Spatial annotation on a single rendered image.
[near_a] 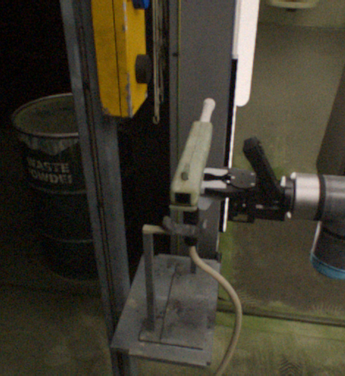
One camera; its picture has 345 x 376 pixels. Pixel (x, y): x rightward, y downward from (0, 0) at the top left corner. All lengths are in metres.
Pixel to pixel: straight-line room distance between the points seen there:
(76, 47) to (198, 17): 0.52
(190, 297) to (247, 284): 1.13
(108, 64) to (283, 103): 2.31
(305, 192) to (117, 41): 0.42
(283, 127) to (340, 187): 2.10
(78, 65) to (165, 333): 0.60
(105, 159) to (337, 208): 0.44
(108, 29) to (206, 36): 0.55
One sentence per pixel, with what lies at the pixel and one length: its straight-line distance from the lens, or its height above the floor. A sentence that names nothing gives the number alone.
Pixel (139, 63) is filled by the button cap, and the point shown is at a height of 1.38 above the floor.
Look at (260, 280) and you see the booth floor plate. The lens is 2.13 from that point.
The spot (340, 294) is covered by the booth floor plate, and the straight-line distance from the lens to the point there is 2.19.
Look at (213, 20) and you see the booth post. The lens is 1.13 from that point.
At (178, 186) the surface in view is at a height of 1.20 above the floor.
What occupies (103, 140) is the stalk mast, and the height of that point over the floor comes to 1.23.
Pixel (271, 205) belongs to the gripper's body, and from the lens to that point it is 0.77.
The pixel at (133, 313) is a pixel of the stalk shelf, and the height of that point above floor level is 0.79.
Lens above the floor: 1.53
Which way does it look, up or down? 32 degrees down
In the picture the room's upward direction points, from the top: straight up
